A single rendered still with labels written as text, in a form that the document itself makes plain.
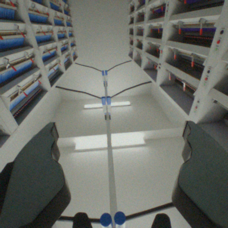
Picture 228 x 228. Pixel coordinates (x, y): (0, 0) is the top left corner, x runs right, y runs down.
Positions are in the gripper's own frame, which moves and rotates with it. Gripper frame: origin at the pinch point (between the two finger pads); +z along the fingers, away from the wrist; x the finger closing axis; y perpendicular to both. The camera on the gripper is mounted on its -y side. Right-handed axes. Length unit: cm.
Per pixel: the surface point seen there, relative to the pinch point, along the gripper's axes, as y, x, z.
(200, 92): 23, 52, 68
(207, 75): 12, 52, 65
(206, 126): 44, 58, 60
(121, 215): 71, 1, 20
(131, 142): 148, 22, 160
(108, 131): 103, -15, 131
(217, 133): 45, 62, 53
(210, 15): -19, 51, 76
